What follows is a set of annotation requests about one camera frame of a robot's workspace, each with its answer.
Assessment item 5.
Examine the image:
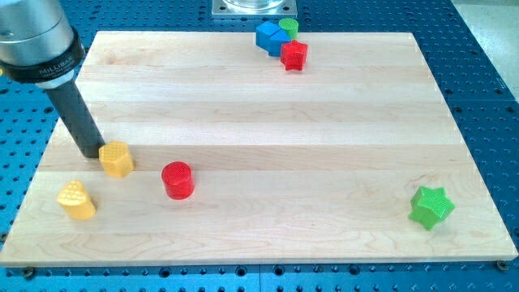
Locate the red cylinder block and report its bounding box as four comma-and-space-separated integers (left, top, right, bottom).
161, 161, 195, 200

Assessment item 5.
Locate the light wooden board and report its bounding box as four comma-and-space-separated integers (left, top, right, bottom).
1, 31, 517, 267

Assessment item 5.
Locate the red star block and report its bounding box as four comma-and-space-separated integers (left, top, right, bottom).
280, 40, 308, 71

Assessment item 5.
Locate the blue pentagon block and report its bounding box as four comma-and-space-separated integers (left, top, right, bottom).
267, 29, 291, 57

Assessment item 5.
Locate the blue cube block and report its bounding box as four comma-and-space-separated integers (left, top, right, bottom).
255, 21, 280, 49

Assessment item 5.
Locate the green cylinder block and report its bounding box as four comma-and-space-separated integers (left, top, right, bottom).
278, 18, 299, 40

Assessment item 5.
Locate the yellow pentagon block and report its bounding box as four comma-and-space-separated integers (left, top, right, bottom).
98, 141, 135, 178

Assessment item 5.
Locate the green star block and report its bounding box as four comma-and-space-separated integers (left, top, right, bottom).
408, 186, 456, 230

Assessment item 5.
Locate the yellow heart block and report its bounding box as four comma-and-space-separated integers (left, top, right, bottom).
57, 180, 97, 221

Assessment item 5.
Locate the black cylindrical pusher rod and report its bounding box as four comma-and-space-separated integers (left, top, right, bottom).
45, 79, 105, 158

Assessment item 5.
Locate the black board stop bolt left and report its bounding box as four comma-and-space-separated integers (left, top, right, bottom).
21, 267, 35, 279

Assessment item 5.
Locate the black board stop bolt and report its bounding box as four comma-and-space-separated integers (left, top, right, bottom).
21, 267, 35, 279
495, 260, 508, 271

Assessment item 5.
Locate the black board stop bolt right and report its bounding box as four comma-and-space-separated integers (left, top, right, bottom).
495, 260, 508, 271

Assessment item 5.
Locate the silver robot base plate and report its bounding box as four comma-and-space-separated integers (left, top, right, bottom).
211, 0, 298, 19

